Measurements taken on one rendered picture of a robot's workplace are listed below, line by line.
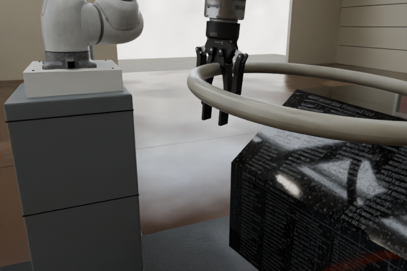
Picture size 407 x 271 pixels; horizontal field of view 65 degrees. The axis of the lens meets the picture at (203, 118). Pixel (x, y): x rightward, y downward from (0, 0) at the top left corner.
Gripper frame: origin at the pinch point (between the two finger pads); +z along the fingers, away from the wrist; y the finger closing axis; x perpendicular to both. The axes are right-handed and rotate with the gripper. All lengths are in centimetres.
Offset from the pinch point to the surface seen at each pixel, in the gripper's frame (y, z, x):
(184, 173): -94, 90, 97
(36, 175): -59, 35, -18
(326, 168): 23.1, 13.1, 17.8
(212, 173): -78, 88, 109
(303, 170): 17.3, 16.0, 18.3
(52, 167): -56, 33, -14
